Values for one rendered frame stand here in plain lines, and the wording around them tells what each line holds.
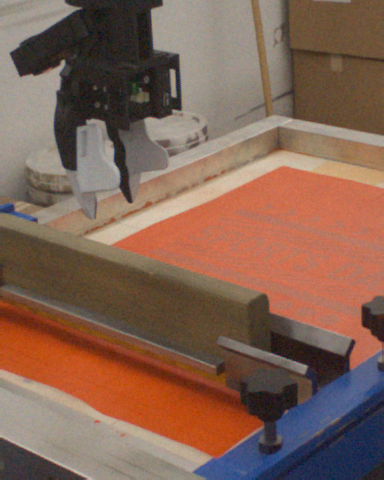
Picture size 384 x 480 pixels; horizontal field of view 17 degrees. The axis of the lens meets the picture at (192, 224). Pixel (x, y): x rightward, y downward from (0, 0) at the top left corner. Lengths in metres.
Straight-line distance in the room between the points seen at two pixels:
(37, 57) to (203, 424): 0.36
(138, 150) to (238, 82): 3.30
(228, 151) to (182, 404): 0.63
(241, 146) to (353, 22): 2.72
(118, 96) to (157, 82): 0.04
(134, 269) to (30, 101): 2.64
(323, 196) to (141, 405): 0.55
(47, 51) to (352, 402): 0.41
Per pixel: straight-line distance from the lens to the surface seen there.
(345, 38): 4.48
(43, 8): 3.81
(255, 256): 1.46
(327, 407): 1.06
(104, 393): 1.20
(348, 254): 1.46
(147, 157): 1.19
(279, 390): 0.97
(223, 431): 1.13
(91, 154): 1.15
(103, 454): 0.94
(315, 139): 1.77
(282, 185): 1.68
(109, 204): 1.58
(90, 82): 1.12
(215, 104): 4.41
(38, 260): 1.30
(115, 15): 1.10
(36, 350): 1.29
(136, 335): 1.21
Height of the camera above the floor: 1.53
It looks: 22 degrees down
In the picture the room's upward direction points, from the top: 4 degrees counter-clockwise
